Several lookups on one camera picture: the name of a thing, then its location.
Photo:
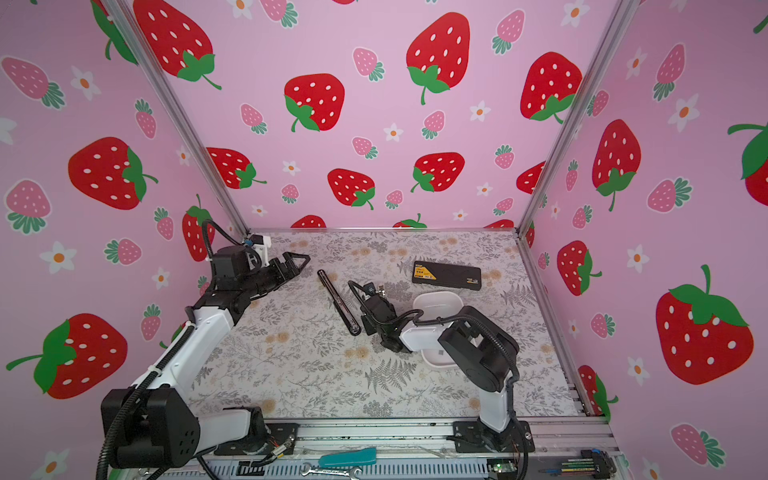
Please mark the black staple box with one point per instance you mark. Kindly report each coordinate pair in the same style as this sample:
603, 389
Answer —
447, 275

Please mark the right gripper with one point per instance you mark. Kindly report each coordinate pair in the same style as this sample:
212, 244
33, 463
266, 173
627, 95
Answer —
366, 325

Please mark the silver wrench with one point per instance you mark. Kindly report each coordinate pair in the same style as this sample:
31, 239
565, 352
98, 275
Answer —
352, 473

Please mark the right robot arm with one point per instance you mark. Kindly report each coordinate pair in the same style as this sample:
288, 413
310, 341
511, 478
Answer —
447, 332

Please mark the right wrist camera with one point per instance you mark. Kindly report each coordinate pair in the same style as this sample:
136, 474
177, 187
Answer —
370, 289

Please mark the white plastic tray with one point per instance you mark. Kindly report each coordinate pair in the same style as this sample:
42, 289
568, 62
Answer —
438, 304

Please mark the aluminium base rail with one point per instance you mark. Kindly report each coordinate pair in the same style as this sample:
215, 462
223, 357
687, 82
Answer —
413, 448

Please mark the teal handled tool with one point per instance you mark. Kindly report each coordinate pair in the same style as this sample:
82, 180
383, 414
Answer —
349, 458

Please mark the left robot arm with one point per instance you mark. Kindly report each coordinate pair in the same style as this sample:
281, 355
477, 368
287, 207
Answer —
150, 424

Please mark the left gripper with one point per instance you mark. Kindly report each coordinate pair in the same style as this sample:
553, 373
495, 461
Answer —
288, 268

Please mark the black stapler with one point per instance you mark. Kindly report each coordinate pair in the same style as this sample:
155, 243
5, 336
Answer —
341, 307

